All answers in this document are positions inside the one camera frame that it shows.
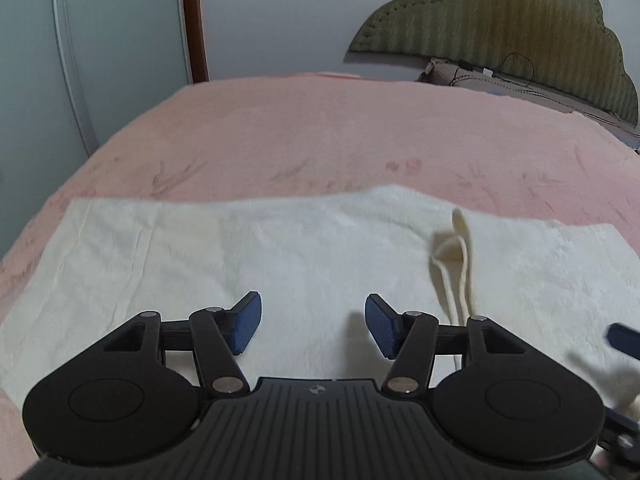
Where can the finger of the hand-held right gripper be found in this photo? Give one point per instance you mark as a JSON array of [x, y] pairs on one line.
[[625, 340], [622, 435]]

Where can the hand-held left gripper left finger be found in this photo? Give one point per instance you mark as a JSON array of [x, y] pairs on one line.
[[246, 322]]

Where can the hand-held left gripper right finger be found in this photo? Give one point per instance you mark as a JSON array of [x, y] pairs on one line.
[[382, 325]]

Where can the white fleece pants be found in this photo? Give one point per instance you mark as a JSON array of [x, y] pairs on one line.
[[300, 255]]

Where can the pink bed blanket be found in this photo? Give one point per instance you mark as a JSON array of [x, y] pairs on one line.
[[300, 135]]

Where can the grey-brown pillow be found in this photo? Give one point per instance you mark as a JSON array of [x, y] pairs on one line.
[[500, 85]]

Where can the olive padded headboard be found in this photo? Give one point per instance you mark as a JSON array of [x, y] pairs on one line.
[[500, 15]]

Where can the brown wooden door frame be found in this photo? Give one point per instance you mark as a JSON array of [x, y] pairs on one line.
[[196, 20]]

